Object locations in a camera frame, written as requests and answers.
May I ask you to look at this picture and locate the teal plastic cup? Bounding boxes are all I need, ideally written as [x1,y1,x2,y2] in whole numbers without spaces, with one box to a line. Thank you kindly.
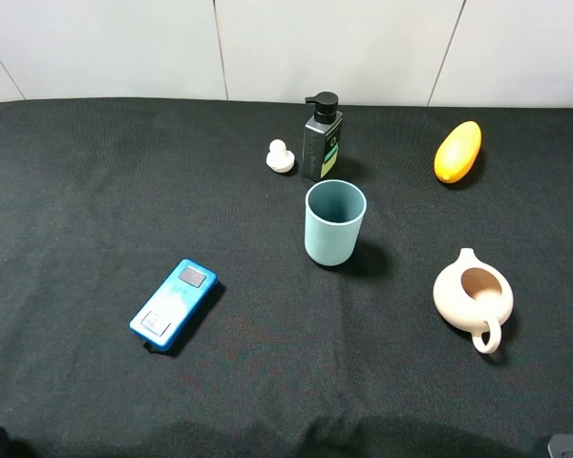
[305,179,367,267]

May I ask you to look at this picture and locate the grey object bottom right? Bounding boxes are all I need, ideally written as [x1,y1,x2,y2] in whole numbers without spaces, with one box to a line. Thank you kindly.
[547,434,573,458]

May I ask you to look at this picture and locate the small white duck figure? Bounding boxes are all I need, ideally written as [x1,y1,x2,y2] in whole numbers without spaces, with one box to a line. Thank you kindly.
[265,139,295,174]

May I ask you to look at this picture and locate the black pump soap bottle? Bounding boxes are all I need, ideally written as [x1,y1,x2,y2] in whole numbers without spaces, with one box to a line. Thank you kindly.
[302,92,343,181]

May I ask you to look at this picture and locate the blue rectangular device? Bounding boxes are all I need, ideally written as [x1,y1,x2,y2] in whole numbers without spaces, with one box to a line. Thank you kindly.
[129,259,219,351]

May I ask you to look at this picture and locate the orange yellow mango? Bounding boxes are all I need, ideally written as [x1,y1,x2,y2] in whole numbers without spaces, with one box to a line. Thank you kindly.
[434,120,481,184]

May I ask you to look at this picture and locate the beige ceramic teapot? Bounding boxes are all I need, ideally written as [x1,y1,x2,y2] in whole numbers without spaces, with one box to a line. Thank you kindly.
[433,248,514,355]

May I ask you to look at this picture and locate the black table cloth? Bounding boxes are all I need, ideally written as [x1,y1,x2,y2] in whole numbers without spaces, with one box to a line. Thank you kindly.
[0,99,573,457]

